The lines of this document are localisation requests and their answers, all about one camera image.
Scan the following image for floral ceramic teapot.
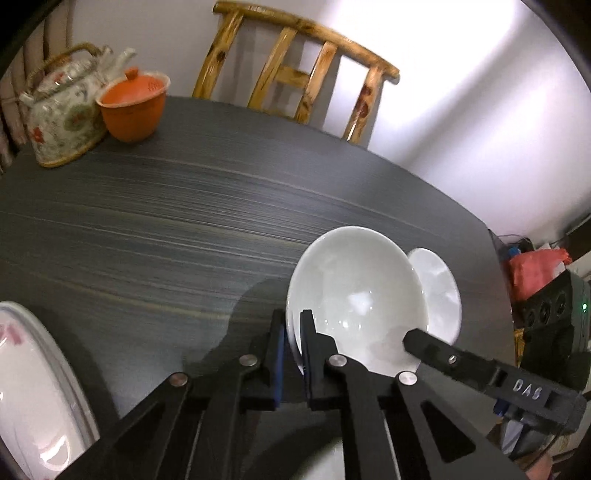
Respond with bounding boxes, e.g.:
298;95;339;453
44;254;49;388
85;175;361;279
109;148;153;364
18;42;138;168

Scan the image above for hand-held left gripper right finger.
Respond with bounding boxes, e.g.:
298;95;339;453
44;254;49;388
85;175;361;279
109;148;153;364
300;308;525;480

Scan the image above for small white pink bowl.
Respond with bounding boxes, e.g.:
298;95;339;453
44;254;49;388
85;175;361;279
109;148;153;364
407;248;462;344

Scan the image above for orange lidded cup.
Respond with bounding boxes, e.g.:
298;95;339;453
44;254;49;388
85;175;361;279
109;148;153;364
95;67;171;143

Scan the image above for medium white bowl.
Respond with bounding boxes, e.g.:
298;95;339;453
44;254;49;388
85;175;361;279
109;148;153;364
285;226;429;377

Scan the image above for red plastic bag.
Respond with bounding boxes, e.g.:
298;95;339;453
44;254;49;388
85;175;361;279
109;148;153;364
509;248;573;303

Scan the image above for wooden chair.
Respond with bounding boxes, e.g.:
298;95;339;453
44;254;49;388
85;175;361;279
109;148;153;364
191;1;400;148

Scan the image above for large floral white plate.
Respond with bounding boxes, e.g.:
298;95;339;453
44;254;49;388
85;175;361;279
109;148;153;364
0;301;101;480

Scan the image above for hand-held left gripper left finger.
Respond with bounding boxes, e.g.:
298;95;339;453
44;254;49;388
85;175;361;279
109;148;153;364
55;308;289;480

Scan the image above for beige patterned curtain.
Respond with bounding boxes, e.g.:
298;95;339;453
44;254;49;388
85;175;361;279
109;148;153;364
0;28;33;174

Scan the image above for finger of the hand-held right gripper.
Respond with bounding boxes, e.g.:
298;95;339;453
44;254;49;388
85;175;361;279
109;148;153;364
403;329;506;395

